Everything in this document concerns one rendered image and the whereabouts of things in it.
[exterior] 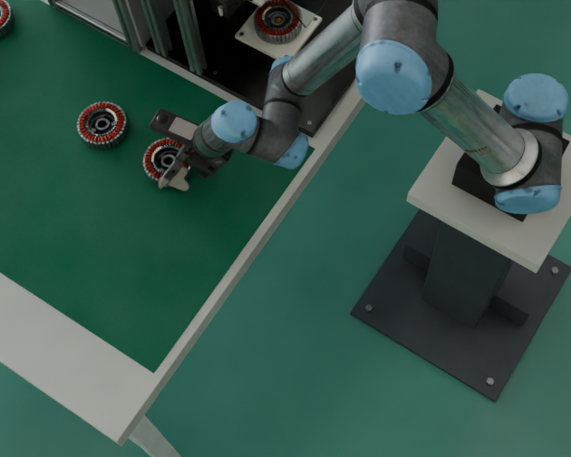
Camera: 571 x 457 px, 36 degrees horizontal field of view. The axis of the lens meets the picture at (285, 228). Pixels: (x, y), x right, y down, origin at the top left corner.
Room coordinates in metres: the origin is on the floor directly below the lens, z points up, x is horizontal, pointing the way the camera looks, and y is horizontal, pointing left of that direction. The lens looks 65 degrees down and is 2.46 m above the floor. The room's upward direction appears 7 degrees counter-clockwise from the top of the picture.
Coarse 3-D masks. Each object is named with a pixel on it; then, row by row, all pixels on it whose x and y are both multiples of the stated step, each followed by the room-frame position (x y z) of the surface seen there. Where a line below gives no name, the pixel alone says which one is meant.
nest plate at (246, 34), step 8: (256, 8) 1.35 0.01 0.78; (248, 24) 1.30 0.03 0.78; (312, 24) 1.28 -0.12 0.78; (240, 32) 1.29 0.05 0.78; (248, 32) 1.28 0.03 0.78; (304, 32) 1.27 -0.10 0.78; (312, 32) 1.27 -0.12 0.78; (240, 40) 1.27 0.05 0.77; (248, 40) 1.26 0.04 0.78; (256, 40) 1.26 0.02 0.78; (296, 40) 1.24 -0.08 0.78; (304, 40) 1.24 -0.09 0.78; (256, 48) 1.24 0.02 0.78; (264, 48) 1.23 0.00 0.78; (272, 48) 1.23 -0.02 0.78; (280, 48) 1.23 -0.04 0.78; (288, 48) 1.22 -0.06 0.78; (296, 48) 1.22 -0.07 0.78; (272, 56) 1.21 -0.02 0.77; (280, 56) 1.20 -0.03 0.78
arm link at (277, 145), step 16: (272, 112) 0.90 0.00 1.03; (288, 112) 0.89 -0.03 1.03; (272, 128) 0.86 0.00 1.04; (288, 128) 0.86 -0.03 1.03; (256, 144) 0.83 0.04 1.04; (272, 144) 0.83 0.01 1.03; (288, 144) 0.83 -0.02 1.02; (304, 144) 0.83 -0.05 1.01; (272, 160) 0.81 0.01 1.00; (288, 160) 0.81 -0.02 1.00
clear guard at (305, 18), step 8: (288, 0) 1.14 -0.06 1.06; (296, 0) 1.15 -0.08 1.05; (304, 0) 1.15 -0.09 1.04; (312, 0) 1.16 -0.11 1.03; (320, 0) 1.16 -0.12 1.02; (296, 8) 1.13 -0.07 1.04; (304, 8) 1.14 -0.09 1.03; (312, 8) 1.14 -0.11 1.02; (320, 8) 1.15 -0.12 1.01; (296, 16) 1.12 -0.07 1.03; (304, 16) 1.12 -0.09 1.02; (312, 16) 1.13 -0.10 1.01; (304, 24) 1.11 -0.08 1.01
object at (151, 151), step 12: (156, 144) 1.00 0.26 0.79; (168, 144) 1.00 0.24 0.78; (180, 144) 1.00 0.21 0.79; (144, 156) 0.98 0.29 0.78; (156, 156) 0.98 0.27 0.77; (168, 156) 0.98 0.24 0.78; (144, 168) 0.95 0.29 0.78; (156, 168) 0.95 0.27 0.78; (168, 168) 0.95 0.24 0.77; (192, 168) 0.94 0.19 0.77; (156, 180) 0.92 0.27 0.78
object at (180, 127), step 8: (160, 112) 0.97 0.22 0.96; (168, 112) 0.97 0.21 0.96; (152, 120) 0.96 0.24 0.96; (160, 120) 0.95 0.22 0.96; (168, 120) 0.95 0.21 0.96; (176, 120) 0.95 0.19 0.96; (184, 120) 0.95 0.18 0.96; (152, 128) 0.94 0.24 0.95; (160, 128) 0.94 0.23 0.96; (168, 128) 0.94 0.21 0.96; (176, 128) 0.93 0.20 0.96; (184, 128) 0.93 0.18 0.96; (192, 128) 0.93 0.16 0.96; (168, 136) 0.93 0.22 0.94; (176, 136) 0.92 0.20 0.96; (184, 136) 0.91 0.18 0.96; (192, 136) 0.91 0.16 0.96; (184, 144) 0.91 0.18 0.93; (192, 144) 0.90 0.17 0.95
